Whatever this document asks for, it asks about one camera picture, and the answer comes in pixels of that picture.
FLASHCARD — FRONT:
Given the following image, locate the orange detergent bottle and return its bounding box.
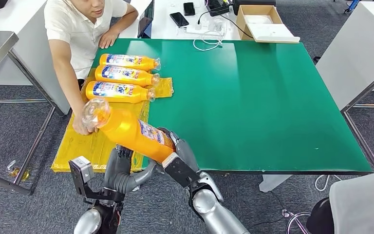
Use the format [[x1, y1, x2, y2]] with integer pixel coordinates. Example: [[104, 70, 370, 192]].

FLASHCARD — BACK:
[[99, 53, 162, 72], [82, 97, 176, 164], [94, 64, 161, 88], [85, 80, 156, 104]]

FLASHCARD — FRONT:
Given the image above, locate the black smartphone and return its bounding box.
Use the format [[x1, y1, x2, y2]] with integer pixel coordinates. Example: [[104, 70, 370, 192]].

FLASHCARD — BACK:
[[169, 12, 190, 27], [183, 1, 196, 16]]

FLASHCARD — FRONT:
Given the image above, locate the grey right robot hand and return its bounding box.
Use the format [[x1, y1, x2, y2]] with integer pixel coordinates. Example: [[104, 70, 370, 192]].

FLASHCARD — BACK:
[[156, 127, 201, 176]]

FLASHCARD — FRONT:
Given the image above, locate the yellow plastic sheet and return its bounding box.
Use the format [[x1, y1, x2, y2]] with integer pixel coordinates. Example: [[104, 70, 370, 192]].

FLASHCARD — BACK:
[[51, 68, 175, 174]]

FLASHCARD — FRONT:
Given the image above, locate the person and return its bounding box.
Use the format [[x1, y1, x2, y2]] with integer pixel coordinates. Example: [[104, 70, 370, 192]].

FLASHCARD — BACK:
[[44, 0, 139, 137], [329, 168, 374, 234]]

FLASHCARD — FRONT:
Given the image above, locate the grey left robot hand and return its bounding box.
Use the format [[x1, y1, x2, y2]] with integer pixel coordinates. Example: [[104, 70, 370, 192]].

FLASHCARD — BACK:
[[104, 145, 157, 195]]

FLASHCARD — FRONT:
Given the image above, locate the white floor cable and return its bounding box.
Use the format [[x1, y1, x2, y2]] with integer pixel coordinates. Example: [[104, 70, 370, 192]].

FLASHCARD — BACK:
[[314, 175, 344, 192]]

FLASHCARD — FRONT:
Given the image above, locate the white desk with devices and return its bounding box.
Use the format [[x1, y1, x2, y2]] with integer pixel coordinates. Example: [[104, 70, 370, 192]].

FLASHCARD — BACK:
[[118, 0, 242, 40]]

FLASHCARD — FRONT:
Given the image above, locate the black charger device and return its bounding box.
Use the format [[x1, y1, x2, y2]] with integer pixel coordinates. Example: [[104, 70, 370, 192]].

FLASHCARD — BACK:
[[206, 0, 231, 17]]

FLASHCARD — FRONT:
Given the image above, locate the white table leg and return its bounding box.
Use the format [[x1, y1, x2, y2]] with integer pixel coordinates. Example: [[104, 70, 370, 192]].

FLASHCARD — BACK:
[[259, 175, 293, 194]]

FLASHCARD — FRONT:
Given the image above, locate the person's left hand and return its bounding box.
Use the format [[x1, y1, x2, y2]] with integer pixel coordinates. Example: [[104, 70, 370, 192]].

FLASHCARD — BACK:
[[99, 29, 120, 50]]

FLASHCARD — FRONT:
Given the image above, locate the white desk on metal frame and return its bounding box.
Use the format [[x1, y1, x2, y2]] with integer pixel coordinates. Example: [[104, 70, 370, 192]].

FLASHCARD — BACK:
[[316, 0, 374, 172]]

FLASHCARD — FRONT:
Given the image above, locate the white charging cable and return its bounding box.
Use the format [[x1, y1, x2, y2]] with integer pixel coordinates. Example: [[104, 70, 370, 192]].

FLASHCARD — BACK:
[[192, 19, 228, 52]]

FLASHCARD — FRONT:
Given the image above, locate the person's right hand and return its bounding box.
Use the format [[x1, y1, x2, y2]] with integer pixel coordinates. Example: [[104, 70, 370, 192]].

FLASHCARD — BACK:
[[72, 113, 99, 137]]

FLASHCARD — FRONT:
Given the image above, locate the white desk with side panel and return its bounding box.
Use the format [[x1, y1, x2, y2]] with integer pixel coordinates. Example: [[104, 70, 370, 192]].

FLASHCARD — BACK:
[[0, 0, 72, 115]]

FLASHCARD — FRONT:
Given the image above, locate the small bottle on floor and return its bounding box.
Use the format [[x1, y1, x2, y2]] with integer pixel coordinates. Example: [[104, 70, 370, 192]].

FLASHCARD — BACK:
[[5, 160, 31, 182]]

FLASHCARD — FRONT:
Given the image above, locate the white item inside carton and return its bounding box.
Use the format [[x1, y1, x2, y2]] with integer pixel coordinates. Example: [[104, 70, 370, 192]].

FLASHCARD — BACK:
[[244, 14, 273, 25]]

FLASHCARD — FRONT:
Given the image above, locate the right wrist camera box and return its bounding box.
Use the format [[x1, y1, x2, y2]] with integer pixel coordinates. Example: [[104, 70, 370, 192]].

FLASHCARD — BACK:
[[162, 152, 202, 190]]

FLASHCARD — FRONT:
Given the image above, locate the black power cable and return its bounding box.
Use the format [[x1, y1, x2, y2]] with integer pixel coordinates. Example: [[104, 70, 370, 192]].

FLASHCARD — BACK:
[[197, 10, 254, 39]]

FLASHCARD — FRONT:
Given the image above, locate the black round stool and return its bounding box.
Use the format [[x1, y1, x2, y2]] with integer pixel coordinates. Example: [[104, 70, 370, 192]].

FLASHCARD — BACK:
[[306, 197, 333, 234]]

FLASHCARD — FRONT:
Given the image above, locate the dark tablet on stand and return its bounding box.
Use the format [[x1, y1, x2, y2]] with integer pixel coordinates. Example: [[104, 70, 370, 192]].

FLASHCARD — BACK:
[[137, 0, 155, 39]]

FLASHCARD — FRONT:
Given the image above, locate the white power strip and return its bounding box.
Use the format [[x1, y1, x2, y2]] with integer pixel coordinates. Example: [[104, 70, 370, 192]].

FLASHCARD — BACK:
[[186, 20, 225, 35]]

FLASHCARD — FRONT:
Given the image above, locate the chrome stool ring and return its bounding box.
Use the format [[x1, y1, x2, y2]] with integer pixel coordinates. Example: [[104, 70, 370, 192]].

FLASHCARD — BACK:
[[282, 209, 310, 234]]

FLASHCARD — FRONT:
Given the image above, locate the white flat box lid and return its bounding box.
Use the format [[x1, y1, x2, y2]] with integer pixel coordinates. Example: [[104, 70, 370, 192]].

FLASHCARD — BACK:
[[247, 23, 301, 43]]

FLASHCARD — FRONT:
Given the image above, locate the open cardboard box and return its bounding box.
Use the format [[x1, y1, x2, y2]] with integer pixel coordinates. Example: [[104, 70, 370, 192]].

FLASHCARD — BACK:
[[236, 4, 301, 43]]

